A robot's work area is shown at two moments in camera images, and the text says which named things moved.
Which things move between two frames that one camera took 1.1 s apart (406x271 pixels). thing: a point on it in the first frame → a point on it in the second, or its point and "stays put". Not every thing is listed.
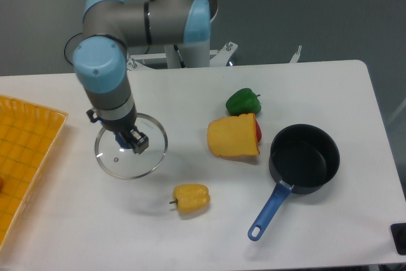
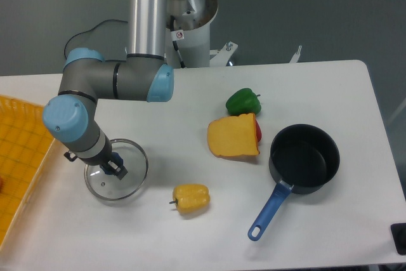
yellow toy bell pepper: (191, 198) stays put
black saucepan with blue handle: (305, 157) stays put
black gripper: (122, 126) → (118, 170)
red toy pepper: (259, 131) stays put
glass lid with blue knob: (125, 164) → (109, 187)
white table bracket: (296, 56) stays put
